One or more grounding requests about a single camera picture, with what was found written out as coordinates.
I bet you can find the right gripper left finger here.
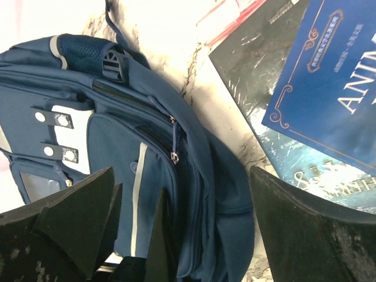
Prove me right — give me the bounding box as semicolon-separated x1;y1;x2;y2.
1;167;115;281

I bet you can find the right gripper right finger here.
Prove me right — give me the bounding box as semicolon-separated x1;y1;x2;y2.
250;166;375;281

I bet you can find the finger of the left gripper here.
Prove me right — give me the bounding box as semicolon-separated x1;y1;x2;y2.
96;184;122;264
145;189;176;281

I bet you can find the navy blue student backpack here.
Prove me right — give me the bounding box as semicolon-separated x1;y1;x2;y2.
1;1;254;281

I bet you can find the dark blue hardcover book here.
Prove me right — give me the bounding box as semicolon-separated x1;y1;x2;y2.
208;0;376;215

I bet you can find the Animal Farm blue book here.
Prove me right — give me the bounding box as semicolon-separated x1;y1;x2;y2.
262;1;375;174

